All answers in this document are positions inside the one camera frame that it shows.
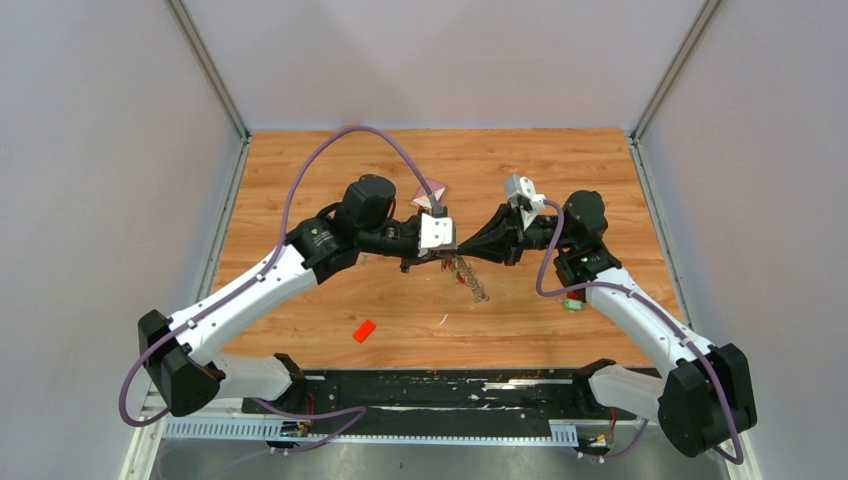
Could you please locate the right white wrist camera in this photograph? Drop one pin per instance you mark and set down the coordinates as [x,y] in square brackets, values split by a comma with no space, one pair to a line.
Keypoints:
[522,196]

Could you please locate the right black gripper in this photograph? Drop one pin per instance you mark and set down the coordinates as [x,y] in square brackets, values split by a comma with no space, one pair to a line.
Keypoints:
[499,239]

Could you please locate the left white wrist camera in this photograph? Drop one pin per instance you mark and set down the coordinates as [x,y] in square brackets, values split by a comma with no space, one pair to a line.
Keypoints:
[437,232]

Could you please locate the small green toy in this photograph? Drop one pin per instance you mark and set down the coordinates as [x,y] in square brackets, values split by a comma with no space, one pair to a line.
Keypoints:
[572,305]

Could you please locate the playing card box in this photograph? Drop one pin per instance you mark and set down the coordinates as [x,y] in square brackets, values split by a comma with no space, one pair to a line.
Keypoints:
[421,198]

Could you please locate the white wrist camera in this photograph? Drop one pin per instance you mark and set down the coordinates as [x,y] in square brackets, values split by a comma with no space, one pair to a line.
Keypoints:
[437,232]
[522,196]

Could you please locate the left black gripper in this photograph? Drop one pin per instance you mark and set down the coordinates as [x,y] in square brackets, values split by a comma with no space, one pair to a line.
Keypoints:
[431,256]

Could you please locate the metal key organizer red handle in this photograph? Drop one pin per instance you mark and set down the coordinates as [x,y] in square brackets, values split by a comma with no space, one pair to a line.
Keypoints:
[464,274]

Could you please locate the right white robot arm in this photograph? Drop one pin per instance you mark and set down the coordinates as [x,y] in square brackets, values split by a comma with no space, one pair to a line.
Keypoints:
[702,395]

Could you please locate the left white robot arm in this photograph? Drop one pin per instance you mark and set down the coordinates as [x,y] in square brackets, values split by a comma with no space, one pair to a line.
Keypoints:
[182,352]

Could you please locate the small orange block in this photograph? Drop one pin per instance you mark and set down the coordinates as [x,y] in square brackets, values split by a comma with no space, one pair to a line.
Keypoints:
[364,331]

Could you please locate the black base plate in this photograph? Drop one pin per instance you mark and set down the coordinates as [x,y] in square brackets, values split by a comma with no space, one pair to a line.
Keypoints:
[463,403]

